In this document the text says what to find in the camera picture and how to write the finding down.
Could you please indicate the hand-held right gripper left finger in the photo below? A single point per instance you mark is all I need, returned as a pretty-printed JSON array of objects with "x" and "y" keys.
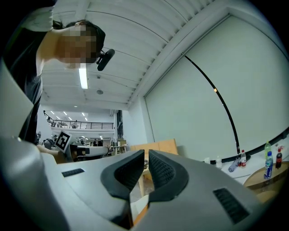
[{"x": 90, "y": 180}]

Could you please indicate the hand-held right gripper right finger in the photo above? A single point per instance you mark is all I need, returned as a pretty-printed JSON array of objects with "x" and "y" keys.
[{"x": 203, "y": 191}]

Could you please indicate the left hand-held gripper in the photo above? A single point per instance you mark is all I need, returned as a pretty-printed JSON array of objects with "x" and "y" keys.
[{"x": 63, "y": 141}]

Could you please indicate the person's left forearm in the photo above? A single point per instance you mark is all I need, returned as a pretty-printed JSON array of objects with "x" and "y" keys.
[{"x": 48, "y": 150}]

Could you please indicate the white cup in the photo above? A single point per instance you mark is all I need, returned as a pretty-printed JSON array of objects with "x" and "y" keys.
[{"x": 207, "y": 160}]

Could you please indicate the black balcony railing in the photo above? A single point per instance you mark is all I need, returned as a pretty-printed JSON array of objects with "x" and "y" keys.
[{"x": 79, "y": 124}]

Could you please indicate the small clear bottle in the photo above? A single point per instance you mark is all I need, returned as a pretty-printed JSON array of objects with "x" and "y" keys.
[{"x": 218, "y": 163}]

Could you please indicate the light wooden table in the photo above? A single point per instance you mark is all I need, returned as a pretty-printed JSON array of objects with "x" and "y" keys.
[{"x": 141, "y": 185}]

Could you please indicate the red label clear bottle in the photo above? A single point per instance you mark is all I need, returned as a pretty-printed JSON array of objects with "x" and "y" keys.
[{"x": 243, "y": 159}]

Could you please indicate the white curved ledge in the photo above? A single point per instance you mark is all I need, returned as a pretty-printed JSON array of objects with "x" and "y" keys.
[{"x": 253, "y": 162}]

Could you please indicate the round ceiling smoke detector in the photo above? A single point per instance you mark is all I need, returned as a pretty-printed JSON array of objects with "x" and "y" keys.
[{"x": 99, "y": 92}]

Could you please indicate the light wooden cabinet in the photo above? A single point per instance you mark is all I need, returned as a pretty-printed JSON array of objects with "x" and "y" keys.
[{"x": 158, "y": 146}]

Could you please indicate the blue label drink bottle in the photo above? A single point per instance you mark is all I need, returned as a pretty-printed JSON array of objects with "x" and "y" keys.
[{"x": 268, "y": 168}]

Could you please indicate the long ceiling tube light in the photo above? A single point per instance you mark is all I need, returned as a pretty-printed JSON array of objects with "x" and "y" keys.
[{"x": 83, "y": 77}]

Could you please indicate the green drink bottle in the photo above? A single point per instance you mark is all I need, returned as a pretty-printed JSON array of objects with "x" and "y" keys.
[{"x": 268, "y": 147}]

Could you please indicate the dark cola bottle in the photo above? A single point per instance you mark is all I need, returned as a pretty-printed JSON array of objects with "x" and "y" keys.
[{"x": 278, "y": 159}]

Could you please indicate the person's black shirt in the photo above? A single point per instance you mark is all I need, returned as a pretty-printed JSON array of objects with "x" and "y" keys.
[{"x": 24, "y": 90}]

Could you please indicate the person's head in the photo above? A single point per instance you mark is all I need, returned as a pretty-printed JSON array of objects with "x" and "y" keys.
[{"x": 74, "y": 45}]

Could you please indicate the black head-worn camera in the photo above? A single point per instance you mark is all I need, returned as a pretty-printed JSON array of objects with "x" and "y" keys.
[{"x": 105, "y": 59}]

